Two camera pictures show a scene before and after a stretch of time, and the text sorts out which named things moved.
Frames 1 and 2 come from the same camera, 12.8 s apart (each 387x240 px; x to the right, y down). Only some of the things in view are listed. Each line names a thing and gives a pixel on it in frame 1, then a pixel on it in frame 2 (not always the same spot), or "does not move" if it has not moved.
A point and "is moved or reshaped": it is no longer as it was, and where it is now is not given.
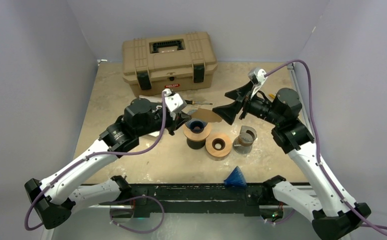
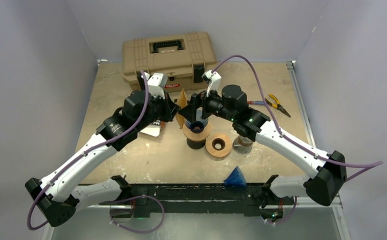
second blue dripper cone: (236, 179) does not move
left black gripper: (180, 118) → (171, 108)
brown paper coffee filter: (206, 115) is moved or reshaped
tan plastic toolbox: (180, 62) does not move
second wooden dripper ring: (218, 144) does not move
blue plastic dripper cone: (196, 125) does not move
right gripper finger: (228, 112) → (189, 112)
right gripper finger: (241, 93) → (196, 100)
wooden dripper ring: (197, 137) does not move
